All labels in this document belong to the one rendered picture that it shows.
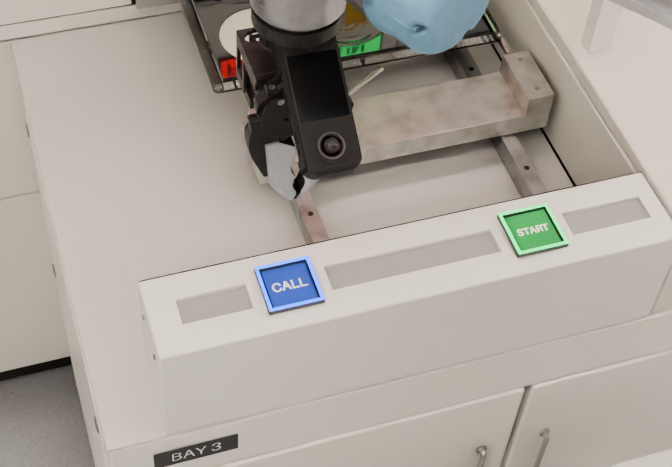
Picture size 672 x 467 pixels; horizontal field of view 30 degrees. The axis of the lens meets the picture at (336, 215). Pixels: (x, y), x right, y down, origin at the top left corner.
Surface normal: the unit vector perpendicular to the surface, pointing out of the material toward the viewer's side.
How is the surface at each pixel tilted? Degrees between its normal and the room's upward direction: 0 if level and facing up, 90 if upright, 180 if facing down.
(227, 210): 0
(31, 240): 90
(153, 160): 0
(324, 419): 90
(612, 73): 0
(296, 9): 90
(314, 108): 33
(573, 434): 90
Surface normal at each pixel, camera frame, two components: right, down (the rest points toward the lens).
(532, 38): -0.95, 0.20
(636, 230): 0.06, -0.64
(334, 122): 0.19, -0.14
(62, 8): 0.31, 0.74
